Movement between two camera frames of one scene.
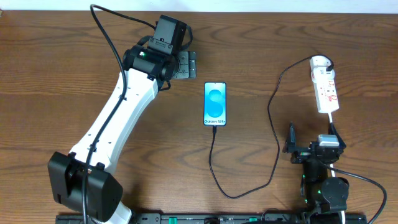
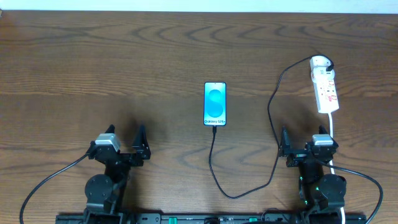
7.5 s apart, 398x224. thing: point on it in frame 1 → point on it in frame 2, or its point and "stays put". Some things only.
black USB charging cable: (275, 127) stays put
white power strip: (325, 88) stays put
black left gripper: (189, 65) → (125, 157)
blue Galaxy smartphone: (215, 103) stays put
